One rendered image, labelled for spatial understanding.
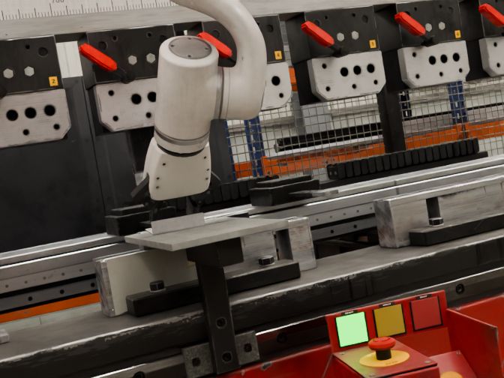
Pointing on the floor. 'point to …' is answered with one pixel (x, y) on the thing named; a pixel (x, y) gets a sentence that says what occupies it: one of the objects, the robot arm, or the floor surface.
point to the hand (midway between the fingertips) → (174, 214)
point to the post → (391, 121)
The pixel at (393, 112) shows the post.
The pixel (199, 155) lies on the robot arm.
